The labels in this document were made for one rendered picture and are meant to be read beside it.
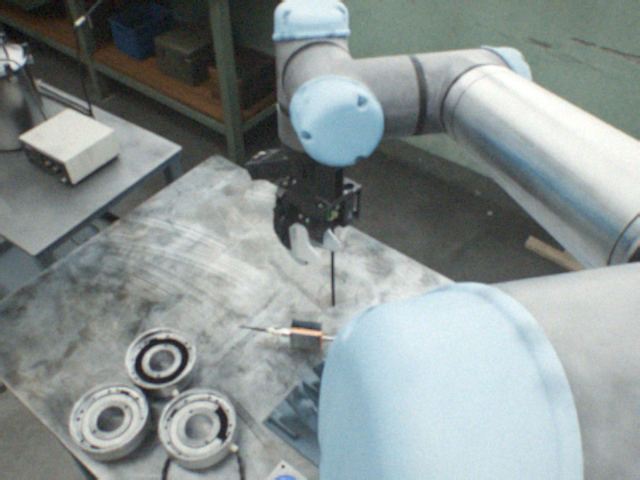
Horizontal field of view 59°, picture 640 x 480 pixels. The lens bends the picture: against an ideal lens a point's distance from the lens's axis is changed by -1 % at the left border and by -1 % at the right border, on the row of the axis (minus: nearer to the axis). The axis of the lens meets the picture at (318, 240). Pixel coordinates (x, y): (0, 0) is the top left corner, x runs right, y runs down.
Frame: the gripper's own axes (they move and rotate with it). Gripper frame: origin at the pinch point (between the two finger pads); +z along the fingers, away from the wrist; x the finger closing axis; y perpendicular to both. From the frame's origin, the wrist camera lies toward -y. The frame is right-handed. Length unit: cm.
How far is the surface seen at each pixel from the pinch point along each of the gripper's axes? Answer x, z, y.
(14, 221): -17, 27, -75
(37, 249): -17, 27, -63
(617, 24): 138, 7, -8
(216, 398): -18.0, 15.5, 0.4
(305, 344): -2.0, 16.2, 2.5
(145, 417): -26.9, 14.7, -3.8
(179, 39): 91, 43, -164
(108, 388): -27.8, 15.4, -12.0
